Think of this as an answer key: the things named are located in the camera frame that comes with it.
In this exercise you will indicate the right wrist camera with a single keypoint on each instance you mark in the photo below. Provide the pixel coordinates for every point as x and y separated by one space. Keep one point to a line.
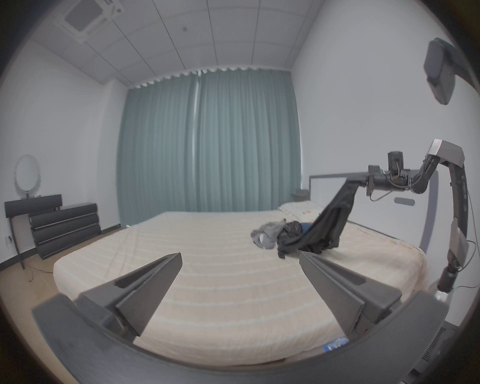
395 160

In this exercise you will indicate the black dressing table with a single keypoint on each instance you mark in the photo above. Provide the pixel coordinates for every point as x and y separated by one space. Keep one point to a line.
33 205

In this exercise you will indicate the blue-green curtain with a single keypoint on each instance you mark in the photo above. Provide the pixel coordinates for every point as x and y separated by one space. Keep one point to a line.
247 142
157 150

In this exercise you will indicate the white printed pillow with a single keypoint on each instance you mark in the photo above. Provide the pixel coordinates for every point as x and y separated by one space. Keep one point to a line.
300 209

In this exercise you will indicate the bed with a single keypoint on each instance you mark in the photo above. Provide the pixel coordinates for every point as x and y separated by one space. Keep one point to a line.
210 255

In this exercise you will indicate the round white mirror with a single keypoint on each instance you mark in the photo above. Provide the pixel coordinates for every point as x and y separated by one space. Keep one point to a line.
27 172

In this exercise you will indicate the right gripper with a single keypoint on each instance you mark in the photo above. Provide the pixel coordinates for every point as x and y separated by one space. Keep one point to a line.
380 182

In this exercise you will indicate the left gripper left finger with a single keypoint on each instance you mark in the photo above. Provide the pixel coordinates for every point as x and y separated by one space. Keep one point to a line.
150 296

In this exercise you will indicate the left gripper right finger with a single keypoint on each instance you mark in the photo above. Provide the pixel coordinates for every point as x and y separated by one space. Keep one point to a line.
333 292

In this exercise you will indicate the grey knit garment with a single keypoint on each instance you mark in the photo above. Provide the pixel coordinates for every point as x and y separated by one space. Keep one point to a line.
268 234

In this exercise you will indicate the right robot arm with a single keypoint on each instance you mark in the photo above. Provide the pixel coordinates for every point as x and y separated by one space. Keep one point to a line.
457 202

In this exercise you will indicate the white ceiling air conditioner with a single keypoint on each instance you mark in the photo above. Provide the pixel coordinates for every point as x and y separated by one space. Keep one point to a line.
88 17

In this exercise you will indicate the grey bedside table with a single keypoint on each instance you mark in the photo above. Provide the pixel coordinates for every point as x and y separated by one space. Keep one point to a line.
300 195

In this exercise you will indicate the dark blue garment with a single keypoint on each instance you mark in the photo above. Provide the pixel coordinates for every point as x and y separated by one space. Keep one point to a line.
306 227

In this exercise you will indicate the black printed garment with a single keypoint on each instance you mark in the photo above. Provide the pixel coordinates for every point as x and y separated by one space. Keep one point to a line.
292 228

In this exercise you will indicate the black T-shirt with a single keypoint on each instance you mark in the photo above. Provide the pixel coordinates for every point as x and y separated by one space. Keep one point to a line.
330 225

